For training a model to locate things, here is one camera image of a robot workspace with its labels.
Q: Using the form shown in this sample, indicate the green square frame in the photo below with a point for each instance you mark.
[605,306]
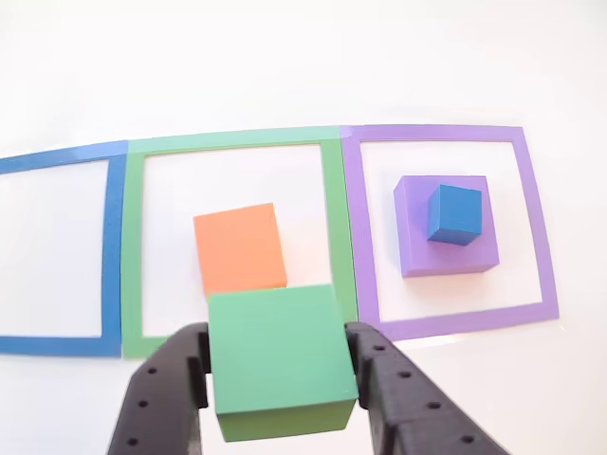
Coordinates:
[133,246]

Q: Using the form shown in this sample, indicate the small blue cube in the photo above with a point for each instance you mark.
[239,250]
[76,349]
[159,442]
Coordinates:
[455,213]

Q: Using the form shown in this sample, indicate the orange cube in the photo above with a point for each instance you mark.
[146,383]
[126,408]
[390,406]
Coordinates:
[239,246]

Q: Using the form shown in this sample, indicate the green cube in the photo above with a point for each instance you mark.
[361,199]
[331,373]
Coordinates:
[280,351]

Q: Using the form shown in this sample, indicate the purple block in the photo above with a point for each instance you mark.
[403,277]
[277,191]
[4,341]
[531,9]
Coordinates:
[410,227]

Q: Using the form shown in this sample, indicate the blue square frame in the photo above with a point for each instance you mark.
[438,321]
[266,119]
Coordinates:
[111,246]

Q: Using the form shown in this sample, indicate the purple square frame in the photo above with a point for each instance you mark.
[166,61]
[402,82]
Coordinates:
[353,227]

